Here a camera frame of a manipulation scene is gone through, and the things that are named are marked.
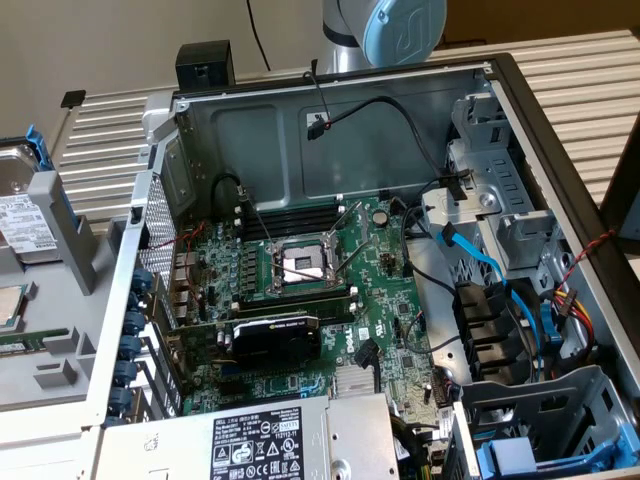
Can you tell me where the grey plastic parts rack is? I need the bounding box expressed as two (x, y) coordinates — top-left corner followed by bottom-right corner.
(0, 167), (132, 414)

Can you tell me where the grey metal drive cage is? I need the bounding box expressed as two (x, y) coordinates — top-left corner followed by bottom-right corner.
(419, 92), (576, 274)

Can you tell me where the silver power supply with label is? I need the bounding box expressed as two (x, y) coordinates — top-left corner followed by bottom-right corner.
(92, 392), (401, 480)

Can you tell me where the black graphics card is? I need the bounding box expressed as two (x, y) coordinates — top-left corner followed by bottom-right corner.
(167, 313), (322, 372)

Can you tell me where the silver socket cover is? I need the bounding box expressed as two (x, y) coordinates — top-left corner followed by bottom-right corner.
(324, 199), (372, 251)

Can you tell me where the black wire loop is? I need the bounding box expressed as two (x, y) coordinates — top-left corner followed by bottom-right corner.
(210, 171), (251, 211)

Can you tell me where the black plastic block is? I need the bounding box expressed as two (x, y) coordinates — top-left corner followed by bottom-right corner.
(175, 42), (236, 94)

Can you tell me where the red yellow black power wire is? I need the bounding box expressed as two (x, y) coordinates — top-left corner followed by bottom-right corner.
(549, 287), (601, 381)

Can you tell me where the black wire with black connector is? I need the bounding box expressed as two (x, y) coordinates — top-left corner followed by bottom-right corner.
(305, 95), (451, 181)

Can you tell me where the black fan shroud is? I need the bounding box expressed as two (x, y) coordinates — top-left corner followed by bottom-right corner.
(452, 282), (531, 386)

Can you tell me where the silver CPU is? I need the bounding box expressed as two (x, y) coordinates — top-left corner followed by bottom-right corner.
(0, 283), (27, 332)

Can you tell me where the blue disk carrier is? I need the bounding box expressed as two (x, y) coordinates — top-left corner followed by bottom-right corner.
(474, 414), (640, 476)

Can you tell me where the blue SATA wire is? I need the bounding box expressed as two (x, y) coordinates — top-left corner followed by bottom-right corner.
(435, 222), (565, 361)

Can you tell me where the thin metal locking lever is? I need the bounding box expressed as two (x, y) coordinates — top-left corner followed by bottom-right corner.
(237, 185), (275, 247)
(335, 230), (372, 279)

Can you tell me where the CPU socket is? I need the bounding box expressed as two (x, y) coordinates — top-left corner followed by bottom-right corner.
(267, 234), (347, 297)

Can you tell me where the thin black dangling cable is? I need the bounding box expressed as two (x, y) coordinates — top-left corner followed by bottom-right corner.
(244, 0), (272, 72)

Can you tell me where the black angled plug wire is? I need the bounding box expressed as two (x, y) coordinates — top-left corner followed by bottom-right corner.
(353, 338), (377, 396)

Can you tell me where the red black twisted wire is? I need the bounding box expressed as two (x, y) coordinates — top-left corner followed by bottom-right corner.
(557, 227), (617, 297)

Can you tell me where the silver finned heat sink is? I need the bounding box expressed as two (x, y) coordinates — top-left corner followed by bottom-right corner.
(333, 364), (376, 399)

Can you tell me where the open PC case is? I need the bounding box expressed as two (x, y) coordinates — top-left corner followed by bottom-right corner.
(79, 52), (640, 480)

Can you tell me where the black curved wire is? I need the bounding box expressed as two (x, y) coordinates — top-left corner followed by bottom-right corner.
(399, 197), (459, 294)

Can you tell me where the hard disk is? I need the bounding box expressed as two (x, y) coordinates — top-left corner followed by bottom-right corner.
(0, 124), (64, 267)

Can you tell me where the thin black wire red mark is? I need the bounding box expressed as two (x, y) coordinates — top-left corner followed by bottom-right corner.
(303, 58), (332, 130)

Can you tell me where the green motherboard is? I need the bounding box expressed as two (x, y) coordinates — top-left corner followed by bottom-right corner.
(169, 194), (454, 444)

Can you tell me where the black RAM slot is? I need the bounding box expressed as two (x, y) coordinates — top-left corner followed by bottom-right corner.
(234, 193), (347, 221)
(232, 285), (359, 309)
(234, 205), (347, 236)
(234, 300), (359, 324)

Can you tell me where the green RAM stick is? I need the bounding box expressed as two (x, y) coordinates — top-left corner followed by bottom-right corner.
(0, 325), (69, 357)

